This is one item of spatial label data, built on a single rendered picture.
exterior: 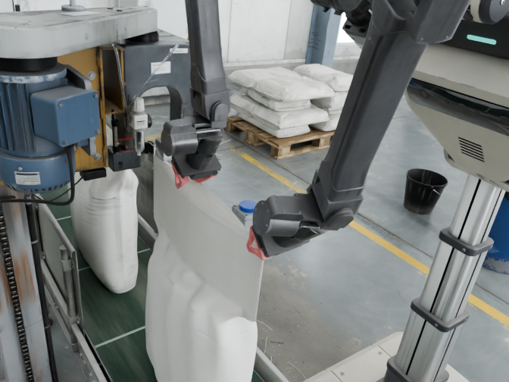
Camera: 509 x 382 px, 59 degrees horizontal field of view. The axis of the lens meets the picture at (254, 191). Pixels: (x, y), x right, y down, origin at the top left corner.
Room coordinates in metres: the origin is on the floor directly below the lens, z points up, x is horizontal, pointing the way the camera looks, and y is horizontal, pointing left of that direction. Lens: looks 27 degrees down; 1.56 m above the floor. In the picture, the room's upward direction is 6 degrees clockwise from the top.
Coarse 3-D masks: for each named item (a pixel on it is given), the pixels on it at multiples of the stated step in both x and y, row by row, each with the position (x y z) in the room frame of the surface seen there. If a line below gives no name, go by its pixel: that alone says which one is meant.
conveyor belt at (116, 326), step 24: (48, 192) 2.03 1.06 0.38; (72, 240) 1.63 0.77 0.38; (144, 264) 1.52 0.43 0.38; (96, 288) 1.34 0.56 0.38; (144, 288) 1.37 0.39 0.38; (96, 312) 1.22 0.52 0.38; (120, 312) 1.23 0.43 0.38; (144, 312) 1.24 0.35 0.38; (96, 336) 1.11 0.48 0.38; (120, 336) 1.12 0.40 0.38; (144, 336) 1.13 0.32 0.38; (96, 360) 1.08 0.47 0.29; (120, 360) 1.02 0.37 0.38; (144, 360) 1.03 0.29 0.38
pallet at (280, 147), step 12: (228, 120) 4.25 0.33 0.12; (240, 120) 4.25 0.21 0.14; (228, 132) 4.24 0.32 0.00; (252, 132) 3.96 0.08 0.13; (264, 132) 4.02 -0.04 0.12; (312, 132) 4.10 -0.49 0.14; (324, 132) 4.14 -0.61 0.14; (252, 144) 3.95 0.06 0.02; (276, 144) 3.71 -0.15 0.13; (288, 144) 3.76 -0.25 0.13; (312, 144) 4.10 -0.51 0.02; (324, 144) 4.09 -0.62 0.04; (276, 156) 3.69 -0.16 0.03; (288, 156) 3.77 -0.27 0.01
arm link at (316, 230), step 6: (300, 222) 0.63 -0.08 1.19; (306, 222) 0.64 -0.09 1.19; (312, 222) 0.64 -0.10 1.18; (300, 228) 0.65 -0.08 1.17; (306, 228) 0.64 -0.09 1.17; (312, 228) 0.64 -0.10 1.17; (318, 228) 0.65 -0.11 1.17; (300, 234) 0.65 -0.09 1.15; (306, 234) 0.65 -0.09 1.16; (312, 234) 0.64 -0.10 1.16; (318, 234) 0.64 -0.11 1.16
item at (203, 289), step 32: (160, 160) 1.10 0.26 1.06; (160, 192) 1.09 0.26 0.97; (192, 192) 1.00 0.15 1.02; (160, 224) 1.09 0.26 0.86; (192, 224) 0.91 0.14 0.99; (224, 224) 0.83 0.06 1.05; (160, 256) 1.00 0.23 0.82; (192, 256) 0.90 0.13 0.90; (224, 256) 0.83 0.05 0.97; (256, 256) 0.76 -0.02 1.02; (160, 288) 0.94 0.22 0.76; (192, 288) 0.88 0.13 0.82; (224, 288) 0.82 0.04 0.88; (256, 288) 0.75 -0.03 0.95; (160, 320) 0.93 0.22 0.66; (192, 320) 0.81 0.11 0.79; (224, 320) 0.78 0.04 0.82; (160, 352) 0.92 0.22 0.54; (192, 352) 0.79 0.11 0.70; (224, 352) 0.76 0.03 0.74
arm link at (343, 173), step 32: (384, 0) 0.49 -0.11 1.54; (448, 0) 0.43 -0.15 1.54; (384, 32) 0.48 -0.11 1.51; (416, 32) 0.44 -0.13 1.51; (448, 32) 0.45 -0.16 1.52; (384, 64) 0.49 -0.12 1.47; (416, 64) 0.51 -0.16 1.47; (352, 96) 0.54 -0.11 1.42; (384, 96) 0.52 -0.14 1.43; (352, 128) 0.54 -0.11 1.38; (384, 128) 0.55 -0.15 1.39; (352, 160) 0.57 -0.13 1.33; (320, 192) 0.64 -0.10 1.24; (352, 192) 0.60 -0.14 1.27
